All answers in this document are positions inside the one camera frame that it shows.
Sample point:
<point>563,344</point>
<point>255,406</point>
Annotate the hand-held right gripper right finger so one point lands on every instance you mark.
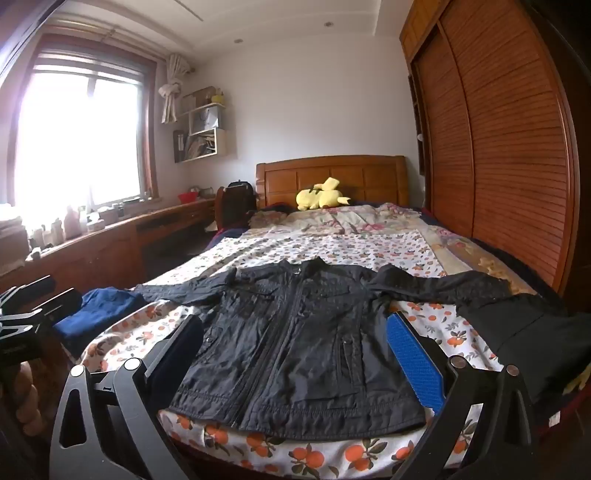
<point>415,355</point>

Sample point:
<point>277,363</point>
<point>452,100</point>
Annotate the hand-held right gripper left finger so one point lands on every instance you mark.
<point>178,355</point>

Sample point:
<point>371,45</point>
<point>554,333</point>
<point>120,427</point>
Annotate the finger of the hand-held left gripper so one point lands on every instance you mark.
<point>60,304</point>
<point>32,288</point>

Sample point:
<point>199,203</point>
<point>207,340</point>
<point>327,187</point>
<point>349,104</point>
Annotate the black quilted jacket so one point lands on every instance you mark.
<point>286,332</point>

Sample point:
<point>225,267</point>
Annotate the black pants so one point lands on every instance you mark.
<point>531,341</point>

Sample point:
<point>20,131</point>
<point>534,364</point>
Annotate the person's left hand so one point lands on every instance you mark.
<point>32,401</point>

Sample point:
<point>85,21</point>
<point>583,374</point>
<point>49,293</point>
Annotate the blue folded cloth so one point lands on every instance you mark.
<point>97,314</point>

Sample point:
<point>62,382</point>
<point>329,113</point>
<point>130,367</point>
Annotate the cardboard box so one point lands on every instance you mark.
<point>11,244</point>

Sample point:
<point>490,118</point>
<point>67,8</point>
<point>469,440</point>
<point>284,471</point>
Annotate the row of bottles and jars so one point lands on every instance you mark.
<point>51,230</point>

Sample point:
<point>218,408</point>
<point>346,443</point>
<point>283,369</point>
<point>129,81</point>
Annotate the wooden desk cabinet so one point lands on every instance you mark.
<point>106,249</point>

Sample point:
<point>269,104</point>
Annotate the pink plastic jug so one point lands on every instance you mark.
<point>72,224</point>

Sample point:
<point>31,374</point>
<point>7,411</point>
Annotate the navy red-edged blanket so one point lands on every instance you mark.
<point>226,233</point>

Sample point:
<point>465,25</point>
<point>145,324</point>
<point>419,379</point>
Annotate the floral quilt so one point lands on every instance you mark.
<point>369,221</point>

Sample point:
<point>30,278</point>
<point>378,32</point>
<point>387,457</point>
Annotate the orange fruit print bed sheet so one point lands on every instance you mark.
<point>323,244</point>

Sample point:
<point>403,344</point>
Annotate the wooden chair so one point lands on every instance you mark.
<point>220,207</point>

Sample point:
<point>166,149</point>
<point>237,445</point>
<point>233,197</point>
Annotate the red bowl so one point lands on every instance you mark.
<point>188,198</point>

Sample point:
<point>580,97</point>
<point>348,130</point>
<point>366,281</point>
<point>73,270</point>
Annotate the black backpack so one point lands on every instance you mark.
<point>240,203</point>

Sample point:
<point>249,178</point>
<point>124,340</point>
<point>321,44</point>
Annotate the window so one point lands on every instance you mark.
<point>83,129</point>

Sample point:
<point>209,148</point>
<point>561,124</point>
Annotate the yellow plush toy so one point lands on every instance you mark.
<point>323,198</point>

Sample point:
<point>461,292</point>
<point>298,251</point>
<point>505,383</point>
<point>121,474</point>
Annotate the wooden headboard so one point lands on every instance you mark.
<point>351,175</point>

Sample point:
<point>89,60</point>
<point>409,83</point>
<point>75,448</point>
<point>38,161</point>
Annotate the tied white curtain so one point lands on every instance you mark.
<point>170,97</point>

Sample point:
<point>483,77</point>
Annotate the wooden slatted wardrobe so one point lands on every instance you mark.
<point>508,138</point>

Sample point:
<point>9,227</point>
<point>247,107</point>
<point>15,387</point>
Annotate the white paper bag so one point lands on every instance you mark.
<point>207,119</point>

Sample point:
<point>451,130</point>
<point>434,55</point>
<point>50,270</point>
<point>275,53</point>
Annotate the white wall shelf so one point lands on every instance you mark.
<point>203,147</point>

